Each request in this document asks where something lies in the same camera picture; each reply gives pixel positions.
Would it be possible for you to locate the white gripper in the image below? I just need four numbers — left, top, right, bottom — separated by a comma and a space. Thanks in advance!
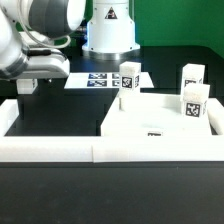
17, 48, 70, 79

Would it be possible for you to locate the white square table top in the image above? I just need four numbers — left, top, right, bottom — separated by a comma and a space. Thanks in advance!
101, 93, 212, 137

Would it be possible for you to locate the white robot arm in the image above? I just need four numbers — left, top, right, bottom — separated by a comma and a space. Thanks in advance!
0, 0, 140, 80

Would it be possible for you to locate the white U-shaped obstacle fence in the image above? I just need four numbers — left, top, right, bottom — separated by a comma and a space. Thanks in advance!
0, 99, 224, 163

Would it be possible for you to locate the white marker base plate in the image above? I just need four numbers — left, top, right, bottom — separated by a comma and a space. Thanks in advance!
64, 72, 155, 90

